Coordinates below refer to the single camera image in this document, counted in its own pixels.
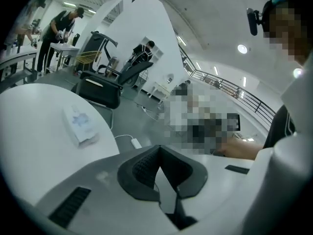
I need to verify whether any black metal railing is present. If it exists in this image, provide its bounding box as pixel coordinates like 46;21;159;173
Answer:
178;45;277;129

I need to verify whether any white tissue packet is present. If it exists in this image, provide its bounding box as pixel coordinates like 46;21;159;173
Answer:
62;104;100;149

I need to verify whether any white vanity with mirror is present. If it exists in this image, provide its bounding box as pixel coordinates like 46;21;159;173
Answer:
148;73;176;105

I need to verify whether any black head-mounted camera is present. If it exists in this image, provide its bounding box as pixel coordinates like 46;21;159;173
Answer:
246;0;282;36

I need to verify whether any person's black shirt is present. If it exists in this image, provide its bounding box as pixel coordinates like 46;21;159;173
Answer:
263;104;296;149

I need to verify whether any person's right forearm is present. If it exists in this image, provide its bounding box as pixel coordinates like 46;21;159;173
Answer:
221;138;265;161

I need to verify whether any black white massage chair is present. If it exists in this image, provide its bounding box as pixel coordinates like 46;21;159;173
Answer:
82;30;118;72

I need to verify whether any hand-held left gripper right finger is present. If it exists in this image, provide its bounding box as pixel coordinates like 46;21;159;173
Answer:
160;145;258;224

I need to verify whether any yellow wire chair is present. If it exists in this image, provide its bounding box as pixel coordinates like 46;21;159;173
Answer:
75;50;102;71

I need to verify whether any black office chair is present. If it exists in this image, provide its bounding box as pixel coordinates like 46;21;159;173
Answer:
73;62;154;129

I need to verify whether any round white table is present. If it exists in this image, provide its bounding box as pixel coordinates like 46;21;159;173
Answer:
0;83;120;205

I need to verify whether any white long table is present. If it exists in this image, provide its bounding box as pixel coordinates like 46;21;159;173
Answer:
0;45;39;83

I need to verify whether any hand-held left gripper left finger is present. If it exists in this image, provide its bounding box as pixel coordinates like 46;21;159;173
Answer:
35;144;181;235

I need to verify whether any white sink table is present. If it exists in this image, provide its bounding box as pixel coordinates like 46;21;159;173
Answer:
47;43;80;72

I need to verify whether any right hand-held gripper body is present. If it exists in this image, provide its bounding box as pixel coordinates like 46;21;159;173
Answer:
190;123;228;156

